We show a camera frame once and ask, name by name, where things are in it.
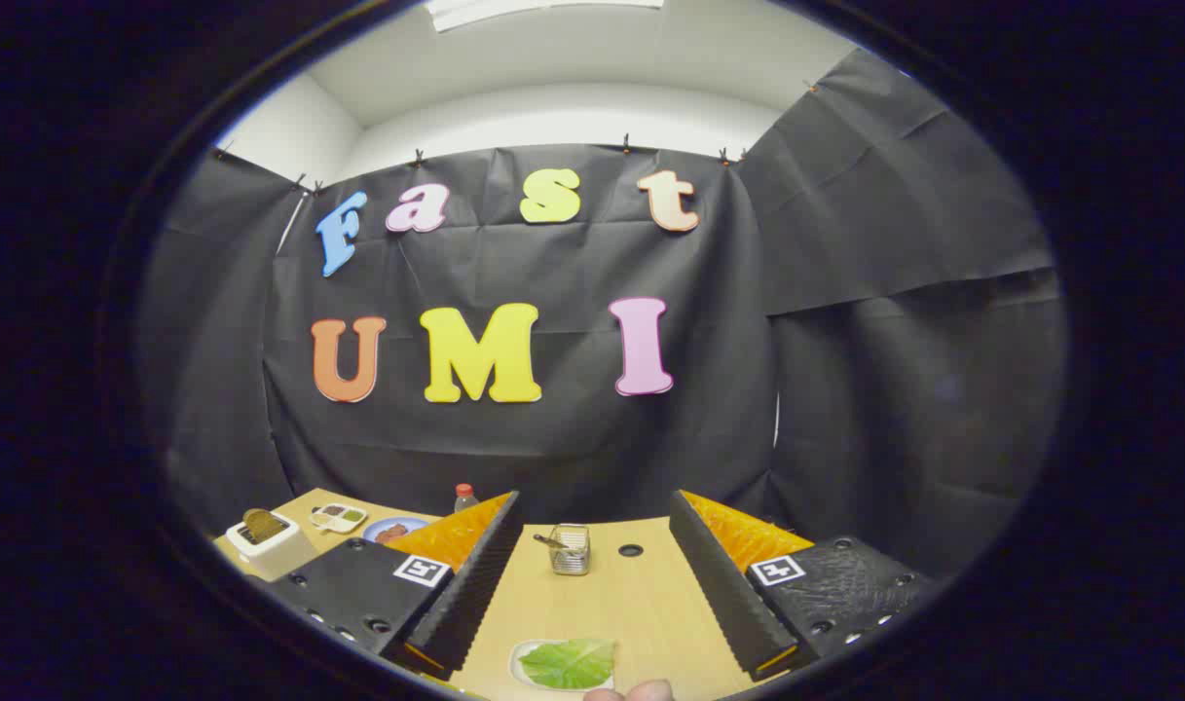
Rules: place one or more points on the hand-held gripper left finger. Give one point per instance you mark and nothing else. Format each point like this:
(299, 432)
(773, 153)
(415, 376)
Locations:
(475, 594)

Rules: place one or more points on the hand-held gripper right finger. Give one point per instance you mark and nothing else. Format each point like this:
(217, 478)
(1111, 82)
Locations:
(728, 594)

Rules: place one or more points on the green lettuce leaf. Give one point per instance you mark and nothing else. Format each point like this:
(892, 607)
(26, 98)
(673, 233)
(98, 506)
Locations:
(568, 664)

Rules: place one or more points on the brown bread slice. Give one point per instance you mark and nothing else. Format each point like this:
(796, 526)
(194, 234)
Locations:
(264, 526)

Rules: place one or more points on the white square plate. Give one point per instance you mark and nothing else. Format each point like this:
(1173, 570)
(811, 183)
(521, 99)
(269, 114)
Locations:
(516, 672)

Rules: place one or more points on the plastic water bottle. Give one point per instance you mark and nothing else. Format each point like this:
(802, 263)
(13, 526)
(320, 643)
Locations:
(465, 498)

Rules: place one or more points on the brown meat patty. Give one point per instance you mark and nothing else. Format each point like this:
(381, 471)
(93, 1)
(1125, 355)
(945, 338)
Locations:
(393, 534)

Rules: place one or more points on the black table grommet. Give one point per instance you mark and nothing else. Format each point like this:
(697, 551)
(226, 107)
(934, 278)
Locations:
(630, 550)

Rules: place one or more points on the blue plate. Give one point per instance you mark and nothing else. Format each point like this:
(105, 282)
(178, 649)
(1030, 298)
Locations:
(376, 529)

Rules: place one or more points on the white seasoning tray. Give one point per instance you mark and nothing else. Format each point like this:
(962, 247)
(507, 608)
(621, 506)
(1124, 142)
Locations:
(339, 517)

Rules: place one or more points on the cream toaster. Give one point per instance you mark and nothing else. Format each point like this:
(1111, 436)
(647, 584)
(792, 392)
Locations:
(280, 557)

